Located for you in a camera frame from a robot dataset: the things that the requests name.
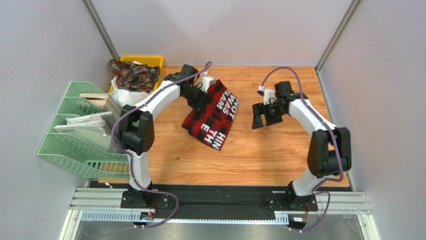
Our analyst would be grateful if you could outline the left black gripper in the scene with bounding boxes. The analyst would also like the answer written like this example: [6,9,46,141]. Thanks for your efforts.
[182,85,210,114]

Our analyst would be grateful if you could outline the red black plaid shirt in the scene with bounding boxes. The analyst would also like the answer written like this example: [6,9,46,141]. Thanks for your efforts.
[181,79,240,151]

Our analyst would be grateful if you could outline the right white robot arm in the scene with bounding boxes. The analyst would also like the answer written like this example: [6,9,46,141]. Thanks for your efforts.
[252,81,352,210]

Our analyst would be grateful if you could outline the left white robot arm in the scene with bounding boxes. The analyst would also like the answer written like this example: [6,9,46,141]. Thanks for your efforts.
[113,62,217,208]

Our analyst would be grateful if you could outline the yellow plastic bin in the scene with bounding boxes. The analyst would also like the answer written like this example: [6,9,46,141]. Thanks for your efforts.
[109,55,165,105]

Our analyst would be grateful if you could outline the white cloth in bin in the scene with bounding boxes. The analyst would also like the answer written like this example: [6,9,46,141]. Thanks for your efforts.
[109,77,153,107]

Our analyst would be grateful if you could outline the multicolour plaid shirt in bin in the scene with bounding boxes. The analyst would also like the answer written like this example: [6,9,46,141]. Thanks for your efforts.
[109,59,161,93]

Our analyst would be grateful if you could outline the brown book in rack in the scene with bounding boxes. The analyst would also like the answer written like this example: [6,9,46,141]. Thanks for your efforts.
[79,93,116,110]

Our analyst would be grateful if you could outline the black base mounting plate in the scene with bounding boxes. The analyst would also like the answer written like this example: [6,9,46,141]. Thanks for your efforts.
[89,179,353,221]

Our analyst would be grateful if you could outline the papers in file rack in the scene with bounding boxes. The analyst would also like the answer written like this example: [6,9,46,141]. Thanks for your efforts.
[53,111,119,154]

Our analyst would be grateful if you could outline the green plastic file rack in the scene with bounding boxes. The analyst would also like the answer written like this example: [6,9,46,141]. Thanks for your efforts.
[37,81,130,179]

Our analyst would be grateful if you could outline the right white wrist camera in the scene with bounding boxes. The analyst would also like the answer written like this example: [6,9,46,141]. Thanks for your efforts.
[257,85,276,105]

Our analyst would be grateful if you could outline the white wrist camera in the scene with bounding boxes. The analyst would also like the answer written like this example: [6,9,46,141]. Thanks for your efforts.
[197,71,217,93]
[257,85,276,105]

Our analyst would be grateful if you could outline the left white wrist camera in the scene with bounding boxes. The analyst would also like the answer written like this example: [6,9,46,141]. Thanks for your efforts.
[197,71,217,93]

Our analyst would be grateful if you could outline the aluminium rail frame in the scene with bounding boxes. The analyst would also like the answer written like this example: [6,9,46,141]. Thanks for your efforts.
[60,187,380,240]

